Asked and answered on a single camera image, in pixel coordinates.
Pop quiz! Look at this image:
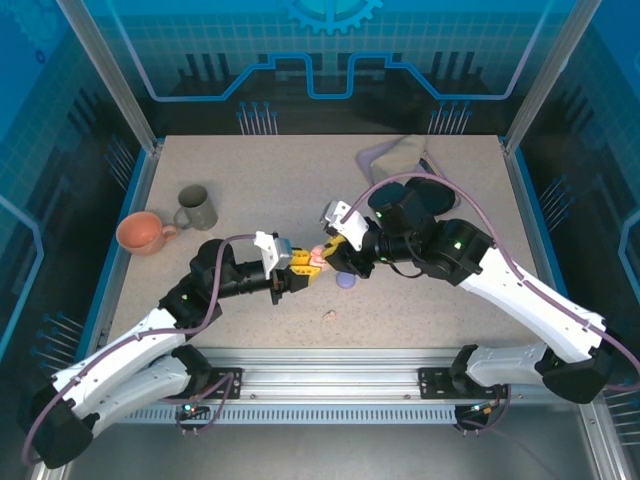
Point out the grey mug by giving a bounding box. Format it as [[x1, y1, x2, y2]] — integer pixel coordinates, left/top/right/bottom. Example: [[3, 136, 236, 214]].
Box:
[[173, 184, 219, 231]]

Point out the orange mug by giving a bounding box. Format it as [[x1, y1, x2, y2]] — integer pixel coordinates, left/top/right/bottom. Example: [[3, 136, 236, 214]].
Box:
[[116, 211, 180, 257]]

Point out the lilac plastic tray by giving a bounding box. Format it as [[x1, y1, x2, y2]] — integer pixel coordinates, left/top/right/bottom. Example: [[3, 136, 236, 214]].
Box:
[[355, 141, 464, 211]]

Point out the beige cloth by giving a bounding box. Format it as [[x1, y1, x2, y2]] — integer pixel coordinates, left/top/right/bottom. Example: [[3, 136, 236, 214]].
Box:
[[372, 134, 431, 177]]

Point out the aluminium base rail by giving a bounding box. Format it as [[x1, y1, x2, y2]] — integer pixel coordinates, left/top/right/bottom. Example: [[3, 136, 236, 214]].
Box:
[[144, 346, 551, 407]]

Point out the short purple base cable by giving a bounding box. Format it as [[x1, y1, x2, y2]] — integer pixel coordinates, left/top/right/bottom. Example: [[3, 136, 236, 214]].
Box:
[[172, 368, 237, 437], [453, 384, 515, 437]]

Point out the slotted grey cable duct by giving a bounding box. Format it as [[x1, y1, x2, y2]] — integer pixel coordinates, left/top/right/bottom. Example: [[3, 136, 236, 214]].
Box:
[[119, 403, 464, 426]]

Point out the aluminium frame post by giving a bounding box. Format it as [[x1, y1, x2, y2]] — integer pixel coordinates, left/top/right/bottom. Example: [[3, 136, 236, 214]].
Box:
[[55, 0, 165, 154], [502, 0, 601, 154]]

